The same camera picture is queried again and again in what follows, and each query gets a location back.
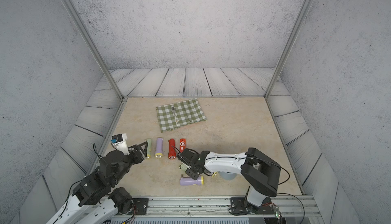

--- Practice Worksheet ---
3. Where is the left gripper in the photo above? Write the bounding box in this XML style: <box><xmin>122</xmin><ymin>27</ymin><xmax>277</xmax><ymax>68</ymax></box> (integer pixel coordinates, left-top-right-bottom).
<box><xmin>111</xmin><ymin>141</ymin><xmax>149</xmax><ymax>187</ymax></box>

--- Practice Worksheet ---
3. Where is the green flashlight top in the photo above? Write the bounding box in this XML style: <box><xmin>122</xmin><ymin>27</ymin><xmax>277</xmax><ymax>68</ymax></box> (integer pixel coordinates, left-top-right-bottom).
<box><xmin>146</xmin><ymin>138</ymin><xmax>152</xmax><ymax>159</ymax></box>

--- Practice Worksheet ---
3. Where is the green flashlight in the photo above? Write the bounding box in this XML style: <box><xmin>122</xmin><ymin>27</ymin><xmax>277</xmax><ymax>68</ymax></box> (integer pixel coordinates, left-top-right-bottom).
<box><xmin>179</xmin><ymin>164</ymin><xmax>188</xmax><ymax>174</ymax></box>
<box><xmin>146</xmin><ymin>138</ymin><xmax>152</xmax><ymax>159</ymax></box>

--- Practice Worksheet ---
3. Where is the red flashlight with logo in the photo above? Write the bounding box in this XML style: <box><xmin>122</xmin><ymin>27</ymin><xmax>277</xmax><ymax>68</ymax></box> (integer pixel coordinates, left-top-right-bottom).
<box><xmin>179</xmin><ymin>138</ymin><xmax>186</xmax><ymax>153</ymax></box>

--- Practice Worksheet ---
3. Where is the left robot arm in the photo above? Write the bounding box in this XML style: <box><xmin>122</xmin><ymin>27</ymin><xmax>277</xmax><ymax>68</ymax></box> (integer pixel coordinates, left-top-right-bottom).
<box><xmin>48</xmin><ymin>142</ymin><xmax>148</xmax><ymax>224</ymax></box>

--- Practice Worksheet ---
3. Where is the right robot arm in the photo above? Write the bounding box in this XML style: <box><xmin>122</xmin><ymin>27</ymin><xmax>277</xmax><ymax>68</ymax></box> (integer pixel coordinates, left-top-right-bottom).
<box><xmin>173</xmin><ymin>148</ymin><xmax>286</xmax><ymax>220</ymax></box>

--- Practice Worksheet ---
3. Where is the purple flashlight bottom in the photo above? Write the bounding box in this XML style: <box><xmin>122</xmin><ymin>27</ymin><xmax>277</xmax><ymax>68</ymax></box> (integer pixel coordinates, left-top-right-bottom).
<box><xmin>180</xmin><ymin>176</ymin><xmax>204</xmax><ymax>186</ymax></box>

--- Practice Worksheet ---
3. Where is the blue mug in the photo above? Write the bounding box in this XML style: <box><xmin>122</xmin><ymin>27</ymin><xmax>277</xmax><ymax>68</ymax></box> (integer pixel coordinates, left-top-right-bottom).
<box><xmin>219</xmin><ymin>172</ymin><xmax>237</xmax><ymax>181</ymax></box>

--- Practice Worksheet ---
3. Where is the green checkered cloth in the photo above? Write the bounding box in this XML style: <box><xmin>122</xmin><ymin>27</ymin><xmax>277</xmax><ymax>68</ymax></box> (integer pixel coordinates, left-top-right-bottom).
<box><xmin>156</xmin><ymin>98</ymin><xmax>207</xmax><ymax>132</ymax></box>

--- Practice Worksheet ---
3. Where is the metal spoon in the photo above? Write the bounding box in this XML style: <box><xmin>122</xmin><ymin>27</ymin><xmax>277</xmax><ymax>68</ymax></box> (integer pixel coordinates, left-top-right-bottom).
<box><xmin>171</xmin><ymin>105</ymin><xmax>180</xmax><ymax>127</ymax></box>

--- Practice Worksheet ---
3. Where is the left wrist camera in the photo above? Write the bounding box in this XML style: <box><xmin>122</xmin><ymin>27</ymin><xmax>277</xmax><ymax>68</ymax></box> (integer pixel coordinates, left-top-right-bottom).
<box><xmin>111</xmin><ymin>133</ymin><xmax>129</xmax><ymax>155</ymax></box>

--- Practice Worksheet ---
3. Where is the metal base rail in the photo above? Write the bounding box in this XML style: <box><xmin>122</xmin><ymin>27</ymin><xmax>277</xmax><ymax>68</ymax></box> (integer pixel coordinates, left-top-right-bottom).
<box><xmin>109</xmin><ymin>194</ymin><xmax>324</xmax><ymax>224</ymax></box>

